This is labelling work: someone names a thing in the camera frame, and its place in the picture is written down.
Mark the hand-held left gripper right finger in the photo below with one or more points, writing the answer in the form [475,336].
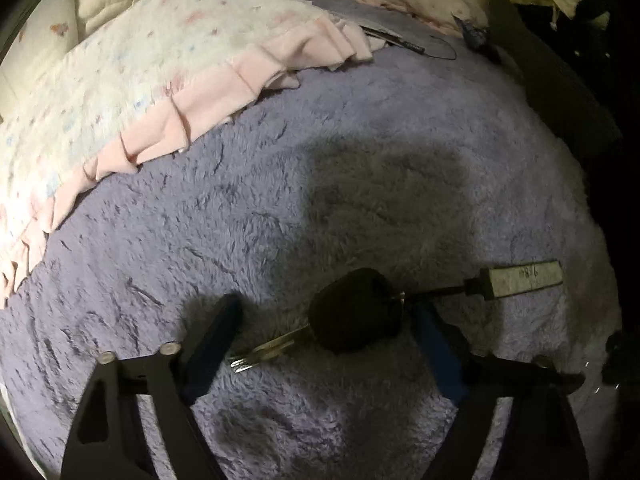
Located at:
[441,357]

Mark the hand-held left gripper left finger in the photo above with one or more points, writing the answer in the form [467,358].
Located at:
[215,340]

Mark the black car key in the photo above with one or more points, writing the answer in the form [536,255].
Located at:
[355,317]

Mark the grey key tag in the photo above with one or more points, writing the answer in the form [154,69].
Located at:
[520,277]

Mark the purple fluffy blanket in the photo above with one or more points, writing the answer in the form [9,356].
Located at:
[300,200]

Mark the floral quilt with pink ruffle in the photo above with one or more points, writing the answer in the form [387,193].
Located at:
[125,60]

